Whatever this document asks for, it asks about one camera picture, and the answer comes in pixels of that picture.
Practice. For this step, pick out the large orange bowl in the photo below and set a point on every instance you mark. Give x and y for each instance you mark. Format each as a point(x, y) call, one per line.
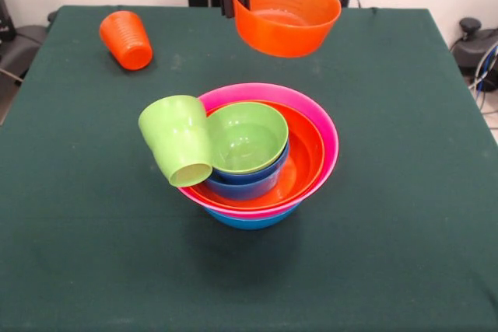
point(307, 157)

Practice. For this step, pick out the small light blue bowl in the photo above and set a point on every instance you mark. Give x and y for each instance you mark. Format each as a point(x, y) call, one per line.
point(245, 191)

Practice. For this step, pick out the large blue bowl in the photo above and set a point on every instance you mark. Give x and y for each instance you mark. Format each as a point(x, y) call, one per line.
point(249, 223)

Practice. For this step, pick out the small green bowl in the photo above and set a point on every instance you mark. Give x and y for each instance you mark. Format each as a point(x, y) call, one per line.
point(245, 141)

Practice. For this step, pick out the black equipment box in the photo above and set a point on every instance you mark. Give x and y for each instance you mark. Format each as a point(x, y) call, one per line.
point(5, 21)

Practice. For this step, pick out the dark green tablecloth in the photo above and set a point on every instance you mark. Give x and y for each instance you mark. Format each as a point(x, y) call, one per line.
point(97, 231)

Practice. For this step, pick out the orange cup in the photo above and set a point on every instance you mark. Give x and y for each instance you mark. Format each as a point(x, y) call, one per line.
point(128, 40)

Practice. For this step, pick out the grey wheeled base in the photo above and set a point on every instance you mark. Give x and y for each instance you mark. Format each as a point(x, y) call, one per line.
point(23, 44)
point(474, 48)

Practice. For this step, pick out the small orange bowl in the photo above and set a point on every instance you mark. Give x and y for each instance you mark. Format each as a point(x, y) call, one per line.
point(284, 36)

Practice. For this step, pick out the large pink bowl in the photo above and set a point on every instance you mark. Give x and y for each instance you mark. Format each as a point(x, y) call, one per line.
point(311, 102)

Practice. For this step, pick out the green cup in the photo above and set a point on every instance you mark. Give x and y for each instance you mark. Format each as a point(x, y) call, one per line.
point(179, 137)

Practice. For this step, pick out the small dark blue bowl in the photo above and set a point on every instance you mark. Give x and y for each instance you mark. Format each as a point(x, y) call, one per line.
point(268, 170)

